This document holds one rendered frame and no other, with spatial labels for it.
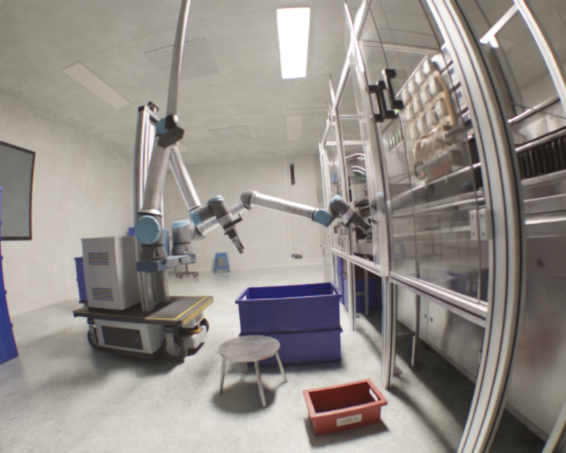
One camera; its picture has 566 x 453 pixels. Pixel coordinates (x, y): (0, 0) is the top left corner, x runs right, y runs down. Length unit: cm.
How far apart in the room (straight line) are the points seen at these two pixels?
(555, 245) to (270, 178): 638
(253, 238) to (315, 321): 512
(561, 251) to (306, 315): 130
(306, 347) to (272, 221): 512
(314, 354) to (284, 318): 29
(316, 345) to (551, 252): 134
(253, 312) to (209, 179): 562
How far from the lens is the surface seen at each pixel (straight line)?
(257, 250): 654
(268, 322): 157
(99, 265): 199
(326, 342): 161
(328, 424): 112
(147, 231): 150
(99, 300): 205
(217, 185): 684
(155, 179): 157
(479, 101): 61
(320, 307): 154
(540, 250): 60
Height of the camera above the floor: 78
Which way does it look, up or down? 2 degrees up
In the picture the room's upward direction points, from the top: 4 degrees counter-clockwise
